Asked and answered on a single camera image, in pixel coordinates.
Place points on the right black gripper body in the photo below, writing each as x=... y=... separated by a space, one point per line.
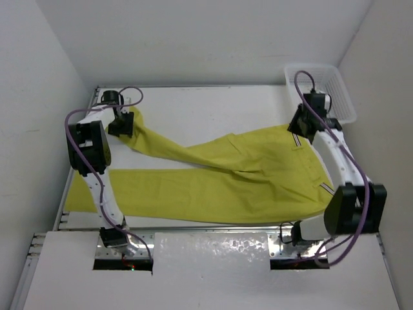
x=297 y=124

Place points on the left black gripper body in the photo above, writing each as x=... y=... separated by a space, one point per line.
x=122 y=125

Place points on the yellow trousers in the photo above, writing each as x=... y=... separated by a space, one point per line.
x=266 y=175

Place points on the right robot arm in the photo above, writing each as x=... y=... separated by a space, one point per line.
x=356 y=201

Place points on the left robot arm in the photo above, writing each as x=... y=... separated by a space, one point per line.
x=89 y=155

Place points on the white plastic basket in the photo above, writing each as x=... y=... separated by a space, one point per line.
x=327 y=80

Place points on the white front cover panel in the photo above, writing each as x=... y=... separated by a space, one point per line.
x=205 y=271

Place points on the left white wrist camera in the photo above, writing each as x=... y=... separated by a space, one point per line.
x=124 y=104

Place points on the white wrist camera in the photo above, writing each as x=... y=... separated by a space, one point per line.
x=124 y=104
x=327 y=102

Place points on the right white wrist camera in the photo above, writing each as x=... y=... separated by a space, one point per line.
x=327 y=102

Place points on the aluminium table frame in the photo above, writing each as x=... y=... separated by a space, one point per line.
x=188 y=116

